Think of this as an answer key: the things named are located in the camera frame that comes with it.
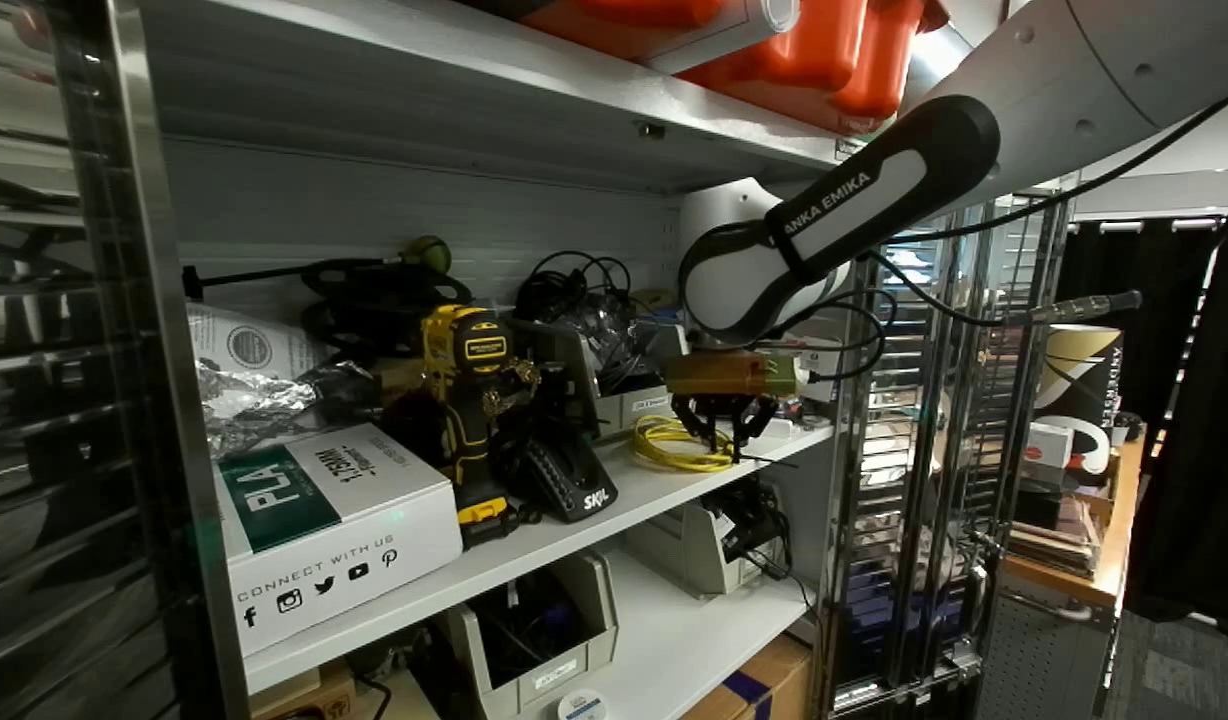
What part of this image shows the chrome wire rack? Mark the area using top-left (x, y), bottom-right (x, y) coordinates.
top-left (819, 196), bottom-right (1077, 714)

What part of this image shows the grey plastic storage bin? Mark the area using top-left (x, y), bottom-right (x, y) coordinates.
top-left (441, 547), bottom-right (625, 720)

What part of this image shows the yellow and black cordless drill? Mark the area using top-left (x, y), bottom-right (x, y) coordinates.
top-left (411, 301), bottom-right (548, 552)

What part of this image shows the black battery charger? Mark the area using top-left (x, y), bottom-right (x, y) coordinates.
top-left (501, 419), bottom-right (625, 527)

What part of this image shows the large printed cardboard box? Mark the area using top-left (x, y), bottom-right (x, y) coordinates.
top-left (681, 628), bottom-right (819, 720)

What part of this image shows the white and red mug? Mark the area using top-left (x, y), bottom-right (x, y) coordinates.
top-left (1026, 411), bottom-right (1116, 482)

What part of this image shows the orange plastic case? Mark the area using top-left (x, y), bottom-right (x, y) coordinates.
top-left (518, 0), bottom-right (938, 129)

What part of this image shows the crumpled silver foil bag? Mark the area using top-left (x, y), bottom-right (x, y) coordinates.
top-left (187, 347), bottom-right (322, 459)

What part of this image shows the yellow ethernet cable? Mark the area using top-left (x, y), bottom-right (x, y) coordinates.
top-left (629, 411), bottom-right (741, 478)

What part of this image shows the white box with green panel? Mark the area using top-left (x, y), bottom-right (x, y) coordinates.
top-left (211, 419), bottom-right (469, 661)

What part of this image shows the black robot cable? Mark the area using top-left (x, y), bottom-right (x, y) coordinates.
top-left (865, 87), bottom-right (1228, 337)

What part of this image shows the white metal shelf unit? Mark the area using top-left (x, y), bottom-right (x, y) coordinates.
top-left (47, 0), bottom-right (858, 720)

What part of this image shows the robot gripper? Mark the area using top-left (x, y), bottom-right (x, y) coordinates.
top-left (658, 342), bottom-right (811, 465)

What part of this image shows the white device with black cables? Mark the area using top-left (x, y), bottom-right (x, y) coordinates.
top-left (619, 477), bottom-right (796, 600)

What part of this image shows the bundle of black cables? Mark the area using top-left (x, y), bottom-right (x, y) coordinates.
top-left (512, 244), bottom-right (658, 391)

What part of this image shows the blue plastic item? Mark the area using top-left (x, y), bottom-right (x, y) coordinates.
top-left (848, 566), bottom-right (980, 648)

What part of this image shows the wooden desk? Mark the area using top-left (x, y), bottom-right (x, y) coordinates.
top-left (990, 419), bottom-right (1153, 628)

